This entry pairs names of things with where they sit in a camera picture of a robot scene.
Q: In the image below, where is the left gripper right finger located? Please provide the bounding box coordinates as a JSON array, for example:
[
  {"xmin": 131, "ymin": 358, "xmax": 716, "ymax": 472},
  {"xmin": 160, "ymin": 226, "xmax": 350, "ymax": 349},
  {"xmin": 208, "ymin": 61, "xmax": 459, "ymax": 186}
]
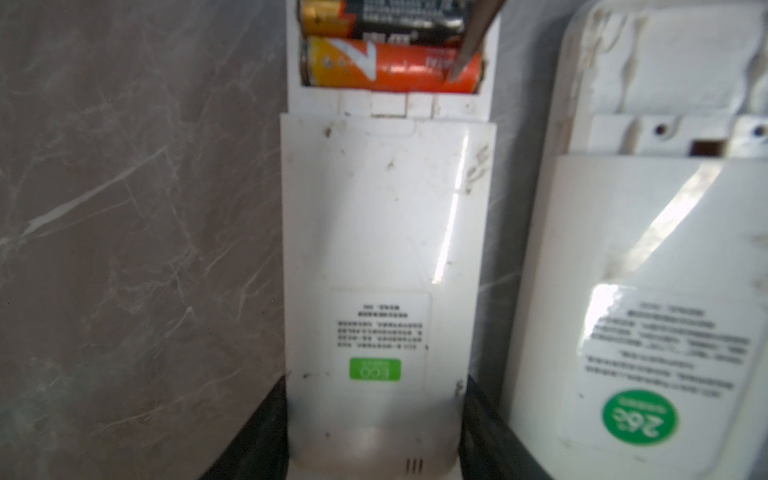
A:
[{"xmin": 459, "ymin": 376, "xmax": 551, "ymax": 480}]

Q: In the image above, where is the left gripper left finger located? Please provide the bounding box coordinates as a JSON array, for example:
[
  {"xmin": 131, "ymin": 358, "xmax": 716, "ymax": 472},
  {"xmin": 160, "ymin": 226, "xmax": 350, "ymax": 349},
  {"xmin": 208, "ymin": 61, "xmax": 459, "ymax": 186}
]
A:
[{"xmin": 199, "ymin": 376, "xmax": 289, "ymax": 480}]

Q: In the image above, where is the red orange battery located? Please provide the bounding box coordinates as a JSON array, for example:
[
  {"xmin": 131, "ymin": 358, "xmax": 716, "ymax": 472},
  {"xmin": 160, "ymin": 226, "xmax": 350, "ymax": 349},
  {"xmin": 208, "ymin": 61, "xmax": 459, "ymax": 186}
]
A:
[{"xmin": 300, "ymin": 36, "xmax": 485, "ymax": 94}]

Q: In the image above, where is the black gold battery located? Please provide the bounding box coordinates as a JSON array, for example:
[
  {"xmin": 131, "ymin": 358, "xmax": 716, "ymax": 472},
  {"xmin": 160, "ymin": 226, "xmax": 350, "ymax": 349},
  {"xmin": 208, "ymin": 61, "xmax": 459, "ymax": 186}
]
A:
[{"xmin": 297, "ymin": 0, "xmax": 474, "ymax": 46}]

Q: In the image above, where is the black yellow screwdriver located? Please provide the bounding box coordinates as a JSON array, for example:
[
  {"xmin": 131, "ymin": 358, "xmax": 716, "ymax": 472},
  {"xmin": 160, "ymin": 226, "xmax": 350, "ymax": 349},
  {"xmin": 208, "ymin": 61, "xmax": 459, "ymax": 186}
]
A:
[{"xmin": 448, "ymin": 0, "xmax": 506, "ymax": 82}]

